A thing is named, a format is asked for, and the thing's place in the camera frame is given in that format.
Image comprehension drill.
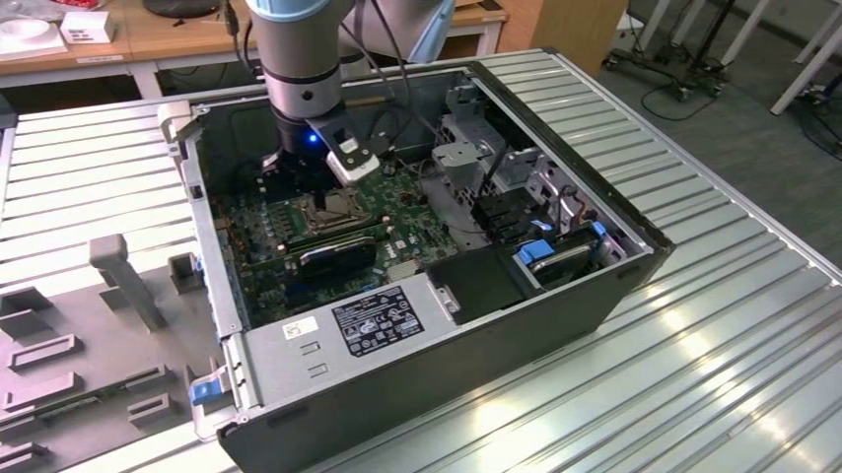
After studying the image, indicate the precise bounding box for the black graphics card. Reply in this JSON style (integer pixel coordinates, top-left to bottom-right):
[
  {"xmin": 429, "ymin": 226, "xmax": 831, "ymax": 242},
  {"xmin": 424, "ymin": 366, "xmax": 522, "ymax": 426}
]
[{"xmin": 296, "ymin": 236, "xmax": 380, "ymax": 283}]

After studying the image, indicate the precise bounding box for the grey power supply unit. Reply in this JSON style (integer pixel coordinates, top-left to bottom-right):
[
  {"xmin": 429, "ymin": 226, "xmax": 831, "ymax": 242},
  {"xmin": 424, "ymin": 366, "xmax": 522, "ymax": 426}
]
[{"xmin": 223, "ymin": 273, "xmax": 463, "ymax": 413}]

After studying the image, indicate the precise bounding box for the dark RAM stick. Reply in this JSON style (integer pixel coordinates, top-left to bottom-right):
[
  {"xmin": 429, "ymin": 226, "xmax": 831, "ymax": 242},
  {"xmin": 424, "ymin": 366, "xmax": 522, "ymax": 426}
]
[{"xmin": 280, "ymin": 222, "xmax": 389, "ymax": 250}]

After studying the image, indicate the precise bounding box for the black PC case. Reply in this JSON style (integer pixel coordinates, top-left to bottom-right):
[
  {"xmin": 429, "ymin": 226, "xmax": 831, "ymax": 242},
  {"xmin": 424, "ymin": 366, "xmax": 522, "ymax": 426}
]
[{"xmin": 155, "ymin": 47, "xmax": 678, "ymax": 473}]

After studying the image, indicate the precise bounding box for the wooden partition panel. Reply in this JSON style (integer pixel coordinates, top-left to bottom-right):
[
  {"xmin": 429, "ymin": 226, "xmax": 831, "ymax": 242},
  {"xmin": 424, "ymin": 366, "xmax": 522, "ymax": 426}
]
[{"xmin": 531, "ymin": 0, "xmax": 627, "ymax": 78}]

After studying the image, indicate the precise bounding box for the white bowl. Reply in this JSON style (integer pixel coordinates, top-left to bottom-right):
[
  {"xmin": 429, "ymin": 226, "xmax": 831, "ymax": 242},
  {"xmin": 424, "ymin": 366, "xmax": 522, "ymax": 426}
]
[{"xmin": 0, "ymin": 14, "xmax": 67, "ymax": 55}]

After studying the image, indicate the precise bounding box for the white cardboard box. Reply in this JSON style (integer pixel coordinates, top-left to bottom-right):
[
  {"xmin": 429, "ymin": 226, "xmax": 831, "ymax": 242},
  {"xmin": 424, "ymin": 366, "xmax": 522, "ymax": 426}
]
[{"xmin": 57, "ymin": 12, "xmax": 120, "ymax": 45}]

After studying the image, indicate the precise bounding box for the white table frame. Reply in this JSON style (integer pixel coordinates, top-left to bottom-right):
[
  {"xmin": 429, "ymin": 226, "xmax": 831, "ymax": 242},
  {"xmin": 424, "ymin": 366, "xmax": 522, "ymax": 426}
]
[
  {"xmin": 640, "ymin": 0, "xmax": 771, "ymax": 65},
  {"xmin": 768, "ymin": 0, "xmax": 842, "ymax": 117}
]

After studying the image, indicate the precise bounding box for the silver drive cage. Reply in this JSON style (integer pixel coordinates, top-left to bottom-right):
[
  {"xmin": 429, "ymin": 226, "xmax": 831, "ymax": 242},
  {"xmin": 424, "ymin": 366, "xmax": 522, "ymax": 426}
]
[{"xmin": 429, "ymin": 73, "xmax": 567, "ymax": 247}]

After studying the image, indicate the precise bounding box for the CPU socket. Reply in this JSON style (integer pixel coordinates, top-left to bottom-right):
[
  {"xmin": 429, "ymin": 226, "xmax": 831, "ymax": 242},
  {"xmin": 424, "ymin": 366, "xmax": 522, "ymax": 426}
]
[{"xmin": 293, "ymin": 186, "xmax": 371, "ymax": 236}]

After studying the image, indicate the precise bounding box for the blue disk carrier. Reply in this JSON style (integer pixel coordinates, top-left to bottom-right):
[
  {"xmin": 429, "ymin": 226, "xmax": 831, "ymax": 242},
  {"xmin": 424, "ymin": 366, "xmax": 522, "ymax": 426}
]
[{"xmin": 515, "ymin": 238, "xmax": 594, "ymax": 290}]

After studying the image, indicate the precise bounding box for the black round monitor base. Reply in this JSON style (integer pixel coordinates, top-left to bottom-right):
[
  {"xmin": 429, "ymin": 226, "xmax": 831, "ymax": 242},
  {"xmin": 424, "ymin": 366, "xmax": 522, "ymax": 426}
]
[{"xmin": 141, "ymin": 0, "xmax": 220, "ymax": 17}]

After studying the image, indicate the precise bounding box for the silver CPU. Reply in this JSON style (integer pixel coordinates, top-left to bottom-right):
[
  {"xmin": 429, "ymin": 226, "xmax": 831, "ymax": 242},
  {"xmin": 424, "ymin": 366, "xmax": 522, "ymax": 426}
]
[{"xmin": 327, "ymin": 189, "xmax": 360, "ymax": 219}]

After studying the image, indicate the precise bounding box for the green RAM stick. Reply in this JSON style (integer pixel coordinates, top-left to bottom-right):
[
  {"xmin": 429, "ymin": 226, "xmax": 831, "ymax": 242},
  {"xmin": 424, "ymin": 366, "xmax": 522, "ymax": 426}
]
[{"xmin": 32, "ymin": 372, "xmax": 153, "ymax": 419}]

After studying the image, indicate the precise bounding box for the green motherboard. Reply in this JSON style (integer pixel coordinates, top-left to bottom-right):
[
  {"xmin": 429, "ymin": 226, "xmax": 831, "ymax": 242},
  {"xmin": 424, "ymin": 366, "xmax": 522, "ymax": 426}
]
[{"xmin": 211, "ymin": 157, "xmax": 462, "ymax": 321}]

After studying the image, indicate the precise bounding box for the blue case latch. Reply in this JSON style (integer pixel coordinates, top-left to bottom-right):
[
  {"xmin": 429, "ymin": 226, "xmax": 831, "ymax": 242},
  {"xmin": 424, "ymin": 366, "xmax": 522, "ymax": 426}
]
[{"xmin": 188, "ymin": 379, "xmax": 223, "ymax": 405}]

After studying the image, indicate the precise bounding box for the grey parts rack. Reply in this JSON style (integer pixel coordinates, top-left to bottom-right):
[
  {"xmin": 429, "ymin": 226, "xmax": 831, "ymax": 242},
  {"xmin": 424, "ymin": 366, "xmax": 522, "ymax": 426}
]
[{"xmin": 0, "ymin": 234, "xmax": 199, "ymax": 469}]

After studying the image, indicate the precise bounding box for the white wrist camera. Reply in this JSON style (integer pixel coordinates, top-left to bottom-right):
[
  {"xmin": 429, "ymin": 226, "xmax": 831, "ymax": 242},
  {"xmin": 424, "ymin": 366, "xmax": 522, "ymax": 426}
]
[{"xmin": 305, "ymin": 110, "xmax": 381, "ymax": 187}]

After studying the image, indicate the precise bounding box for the wooden desk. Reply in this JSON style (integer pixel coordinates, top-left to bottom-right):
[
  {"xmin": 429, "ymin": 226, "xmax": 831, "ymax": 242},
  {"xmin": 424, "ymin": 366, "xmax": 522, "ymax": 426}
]
[{"xmin": 0, "ymin": 0, "xmax": 512, "ymax": 90}]

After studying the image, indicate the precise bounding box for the black wheeled stand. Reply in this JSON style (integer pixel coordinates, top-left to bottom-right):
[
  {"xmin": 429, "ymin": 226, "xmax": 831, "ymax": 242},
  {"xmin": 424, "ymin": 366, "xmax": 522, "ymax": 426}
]
[{"xmin": 602, "ymin": 0, "xmax": 738, "ymax": 102}]

